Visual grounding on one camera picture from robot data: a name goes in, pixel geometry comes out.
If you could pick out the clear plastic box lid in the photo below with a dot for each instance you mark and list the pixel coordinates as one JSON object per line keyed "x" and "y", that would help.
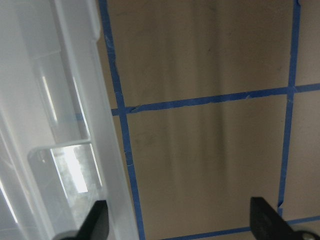
{"x": 59, "y": 151}

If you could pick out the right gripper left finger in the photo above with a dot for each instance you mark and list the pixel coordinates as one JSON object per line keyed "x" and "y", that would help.
{"x": 96, "y": 225}

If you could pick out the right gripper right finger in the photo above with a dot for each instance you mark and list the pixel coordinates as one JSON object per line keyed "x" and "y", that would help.
{"x": 266, "y": 224}

